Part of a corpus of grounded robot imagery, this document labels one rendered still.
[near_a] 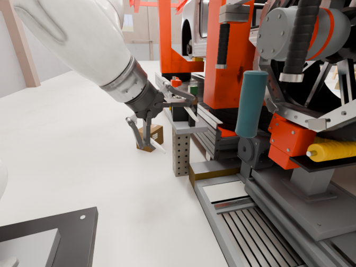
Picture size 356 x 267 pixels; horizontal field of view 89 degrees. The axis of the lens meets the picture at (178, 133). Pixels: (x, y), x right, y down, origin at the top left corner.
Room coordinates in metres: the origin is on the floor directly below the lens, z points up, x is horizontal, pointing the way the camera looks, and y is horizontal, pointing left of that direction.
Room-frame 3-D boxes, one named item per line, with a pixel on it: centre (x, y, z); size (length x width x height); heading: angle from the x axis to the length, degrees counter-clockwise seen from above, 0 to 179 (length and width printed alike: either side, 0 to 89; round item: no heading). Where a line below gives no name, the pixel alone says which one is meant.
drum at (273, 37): (0.61, -0.36, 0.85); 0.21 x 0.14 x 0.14; 103
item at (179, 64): (3.00, -0.14, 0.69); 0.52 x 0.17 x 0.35; 103
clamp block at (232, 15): (0.74, -0.19, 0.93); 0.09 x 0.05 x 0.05; 103
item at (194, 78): (4.06, 0.02, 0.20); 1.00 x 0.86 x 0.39; 13
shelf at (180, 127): (1.06, -0.03, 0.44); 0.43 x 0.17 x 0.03; 13
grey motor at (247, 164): (0.91, -0.57, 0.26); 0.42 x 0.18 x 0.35; 103
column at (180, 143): (1.09, -0.02, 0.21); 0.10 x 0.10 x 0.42; 13
